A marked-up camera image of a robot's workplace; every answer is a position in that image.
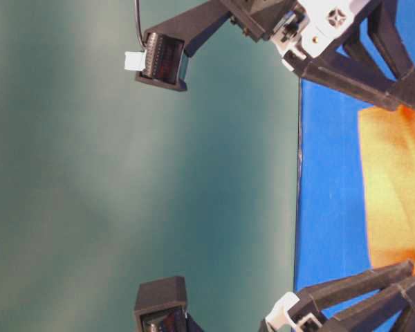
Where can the orange towel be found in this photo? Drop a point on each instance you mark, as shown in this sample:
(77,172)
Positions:
(387,152)

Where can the black upper wrist camera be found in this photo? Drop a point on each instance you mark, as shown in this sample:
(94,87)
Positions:
(169,45)

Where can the white black upper gripper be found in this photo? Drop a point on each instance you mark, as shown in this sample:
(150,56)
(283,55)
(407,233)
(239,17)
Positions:
(303,30)

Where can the blue table cloth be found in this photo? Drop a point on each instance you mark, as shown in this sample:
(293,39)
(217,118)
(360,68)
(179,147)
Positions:
(331,229)

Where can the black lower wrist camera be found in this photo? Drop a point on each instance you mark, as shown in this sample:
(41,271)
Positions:
(161,305)

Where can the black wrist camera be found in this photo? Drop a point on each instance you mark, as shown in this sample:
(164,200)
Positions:
(169,45)
(161,305)

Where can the white black lower gripper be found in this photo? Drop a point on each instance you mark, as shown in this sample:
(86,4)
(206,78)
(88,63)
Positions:
(302,311)

